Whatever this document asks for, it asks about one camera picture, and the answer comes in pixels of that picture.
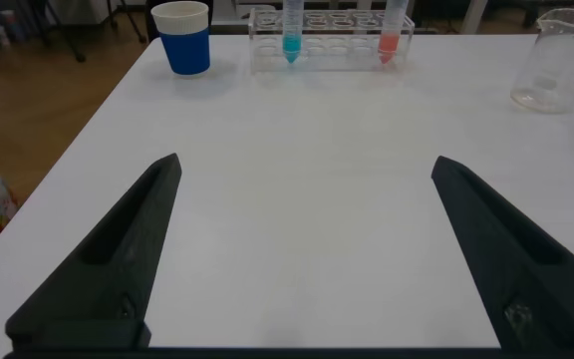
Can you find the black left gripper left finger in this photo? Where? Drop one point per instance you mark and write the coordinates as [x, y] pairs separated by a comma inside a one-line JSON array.
[[102, 279]]

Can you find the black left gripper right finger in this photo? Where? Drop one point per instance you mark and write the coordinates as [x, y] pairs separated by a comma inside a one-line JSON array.
[[541, 289]]

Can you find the red liquid test tube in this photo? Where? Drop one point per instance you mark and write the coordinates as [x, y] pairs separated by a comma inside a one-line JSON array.
[[388, 45]]

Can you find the glass beaker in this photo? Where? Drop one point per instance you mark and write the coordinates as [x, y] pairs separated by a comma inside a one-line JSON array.
[[556, 65]]

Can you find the blue liquid test tube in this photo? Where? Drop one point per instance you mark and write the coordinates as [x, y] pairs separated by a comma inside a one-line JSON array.
[[292, 45]]

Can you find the clear test tube rack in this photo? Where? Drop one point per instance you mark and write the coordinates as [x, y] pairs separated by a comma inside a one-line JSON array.
[[337, 55]]

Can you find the blue white paper cup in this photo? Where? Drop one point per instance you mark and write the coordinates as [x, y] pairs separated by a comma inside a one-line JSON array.
[[185, 50]]

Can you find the small white cup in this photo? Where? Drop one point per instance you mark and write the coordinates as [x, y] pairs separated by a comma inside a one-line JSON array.
[[0, 36]]

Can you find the pink cup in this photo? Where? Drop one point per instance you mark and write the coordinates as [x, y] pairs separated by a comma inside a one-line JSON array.
[[12, 25]]

